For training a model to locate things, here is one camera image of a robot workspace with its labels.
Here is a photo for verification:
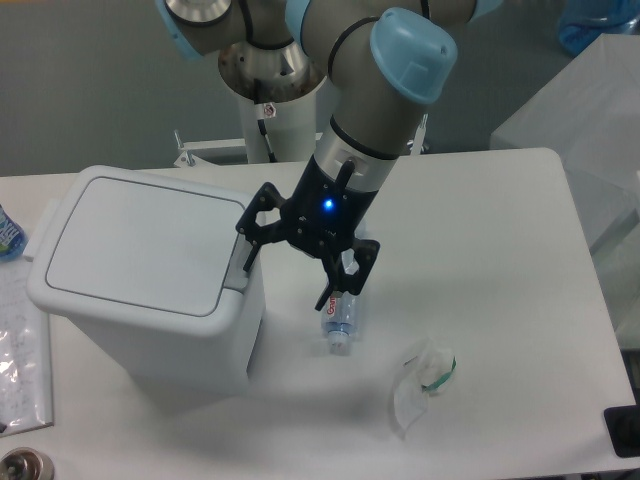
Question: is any blue labelled bottle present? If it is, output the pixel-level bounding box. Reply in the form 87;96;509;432
0;207;27;263

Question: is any clear plastic water bottle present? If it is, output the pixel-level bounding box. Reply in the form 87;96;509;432
321;292;362;356

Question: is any metal round object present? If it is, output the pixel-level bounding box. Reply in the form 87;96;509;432
1;447;55;480

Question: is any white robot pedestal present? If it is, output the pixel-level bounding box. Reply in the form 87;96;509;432
172;39;431;169

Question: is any black cable on pedestal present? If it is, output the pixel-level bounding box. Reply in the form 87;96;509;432
252;77;279;164

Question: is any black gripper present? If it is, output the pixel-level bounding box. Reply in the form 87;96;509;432
236;159;380;311

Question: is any paper notebook in plastic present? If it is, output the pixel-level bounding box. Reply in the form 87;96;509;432
1;260;54;437

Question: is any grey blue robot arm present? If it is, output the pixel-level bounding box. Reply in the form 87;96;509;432
157;1;497;295

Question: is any crumpled plastic wrapper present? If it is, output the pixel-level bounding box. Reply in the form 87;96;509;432
389;337;457;438

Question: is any black device at edge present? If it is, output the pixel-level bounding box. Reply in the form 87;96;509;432
604;405;639;458

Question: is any white trash can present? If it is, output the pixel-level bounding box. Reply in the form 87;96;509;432
27;166;266;397

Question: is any blue water jug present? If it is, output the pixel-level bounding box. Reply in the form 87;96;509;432
557;0;639;56

